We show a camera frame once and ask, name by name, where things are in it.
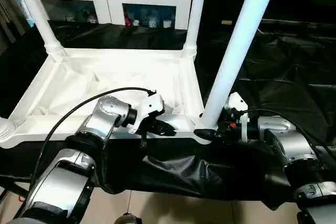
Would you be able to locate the black stand leg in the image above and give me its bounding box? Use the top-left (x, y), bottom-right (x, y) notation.
top-left (0, 175), bottom-right (29, 196)

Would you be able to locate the black plastic sheet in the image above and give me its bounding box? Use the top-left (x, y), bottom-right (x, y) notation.
top-left (0, 20), bottom-right (336, 211)

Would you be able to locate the white plastic table leg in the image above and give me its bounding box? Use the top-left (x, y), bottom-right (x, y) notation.
top-left (182, 0), bottom-right (210, 58)
top-left (0, 118), bottom-right (18, 143)
top-left (12, 0), bottom-right (68, 61)
top-left (201, 0), bottom-right (283, 130)

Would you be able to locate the long black pole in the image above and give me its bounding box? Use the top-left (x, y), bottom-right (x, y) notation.
top-left (261, 19), bottom-right (336, 29)

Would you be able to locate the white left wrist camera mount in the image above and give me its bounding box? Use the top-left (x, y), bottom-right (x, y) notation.
top-left (128, 92), bottom-right (165, 134)

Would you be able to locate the white plastic table top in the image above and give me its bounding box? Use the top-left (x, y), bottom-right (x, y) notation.
top-left (0, 45), bottom-right (218, 149)

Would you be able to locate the grey metal stand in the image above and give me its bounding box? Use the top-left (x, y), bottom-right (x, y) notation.
top-left (0, 0), bottom-right (27, 51)

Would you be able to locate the dark shoe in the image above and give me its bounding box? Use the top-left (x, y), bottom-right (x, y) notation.
top-left (114, 212), bottom-right (142, 224)

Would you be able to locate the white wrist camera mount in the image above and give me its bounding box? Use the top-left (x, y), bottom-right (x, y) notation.
top-left (225, 92), bottom-right (249, 143)
top-left (128, 92), bottom-right (165, 134)

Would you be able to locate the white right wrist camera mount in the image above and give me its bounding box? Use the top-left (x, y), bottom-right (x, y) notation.
top-left (225, 92), bottom-right (249, 143)

